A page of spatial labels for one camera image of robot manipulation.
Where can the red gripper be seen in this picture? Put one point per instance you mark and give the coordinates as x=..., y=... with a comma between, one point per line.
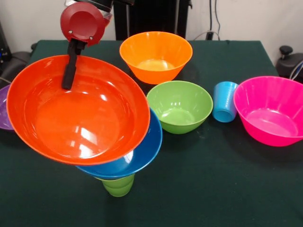
x=81, y=24

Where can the wide red-orange bowl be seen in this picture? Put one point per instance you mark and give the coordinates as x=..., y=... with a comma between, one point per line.
x=78, y=113

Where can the wide purple bowl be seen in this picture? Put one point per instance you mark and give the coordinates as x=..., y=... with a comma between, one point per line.
x=4, y=111

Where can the large yellow-orange bowl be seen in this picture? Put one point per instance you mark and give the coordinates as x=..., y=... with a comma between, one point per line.
x=156, y=73

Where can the blue bowl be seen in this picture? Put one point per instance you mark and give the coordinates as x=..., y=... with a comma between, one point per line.
x=144, y=156

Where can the large green bowl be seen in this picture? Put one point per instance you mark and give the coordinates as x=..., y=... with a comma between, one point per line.
x=181, y=111

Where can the stack of green cups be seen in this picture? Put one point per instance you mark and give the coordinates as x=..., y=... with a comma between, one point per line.
x=118, y=188

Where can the blue cup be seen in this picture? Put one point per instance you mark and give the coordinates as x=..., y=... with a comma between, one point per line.
x=225, y=104

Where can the large pink bowl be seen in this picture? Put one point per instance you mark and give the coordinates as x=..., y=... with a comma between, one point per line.
x=270, y=118

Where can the black equipment box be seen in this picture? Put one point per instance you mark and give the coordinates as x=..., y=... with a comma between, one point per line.
x=4, y=45

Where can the dark green tablecloth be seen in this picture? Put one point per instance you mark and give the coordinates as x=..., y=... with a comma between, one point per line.
x=189, y=189

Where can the grey chair with black knob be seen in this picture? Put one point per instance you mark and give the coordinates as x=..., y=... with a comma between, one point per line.
x=290, y=63

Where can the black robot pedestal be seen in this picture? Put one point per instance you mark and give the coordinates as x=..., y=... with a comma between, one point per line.
x=151, y=19

